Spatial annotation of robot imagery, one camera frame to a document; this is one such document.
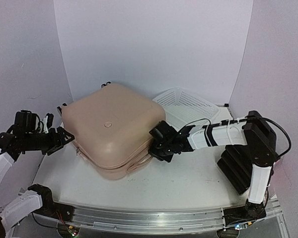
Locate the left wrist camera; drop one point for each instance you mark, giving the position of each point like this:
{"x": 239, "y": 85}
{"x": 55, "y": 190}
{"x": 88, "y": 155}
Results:
{"x": 46, "y": 123}

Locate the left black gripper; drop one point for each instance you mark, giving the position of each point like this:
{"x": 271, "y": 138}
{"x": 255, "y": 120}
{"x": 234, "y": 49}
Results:
{"x": 55, "y": 145}

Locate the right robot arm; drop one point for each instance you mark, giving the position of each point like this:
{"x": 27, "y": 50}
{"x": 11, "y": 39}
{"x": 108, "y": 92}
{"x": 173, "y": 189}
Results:
{"x": 233, "y": 132}

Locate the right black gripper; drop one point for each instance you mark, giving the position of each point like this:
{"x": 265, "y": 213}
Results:
{"x": 152, "y": 150}

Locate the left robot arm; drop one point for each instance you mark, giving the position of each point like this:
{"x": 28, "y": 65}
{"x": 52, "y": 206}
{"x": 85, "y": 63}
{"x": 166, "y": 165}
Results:
{"x": 30, "y": 133}

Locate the pink hard-shell suitcase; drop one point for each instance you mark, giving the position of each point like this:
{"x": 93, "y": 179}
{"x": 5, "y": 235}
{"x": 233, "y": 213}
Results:
{"x": 111, "y": 129}

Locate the black pink tiered rack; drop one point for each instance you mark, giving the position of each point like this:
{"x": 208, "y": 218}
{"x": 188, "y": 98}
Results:
{"x": 236, "y": 161}

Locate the white plastic mesh basket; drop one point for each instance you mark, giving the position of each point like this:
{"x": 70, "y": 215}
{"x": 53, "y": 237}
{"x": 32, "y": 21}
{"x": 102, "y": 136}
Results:
{"x": 182, "y": 107}

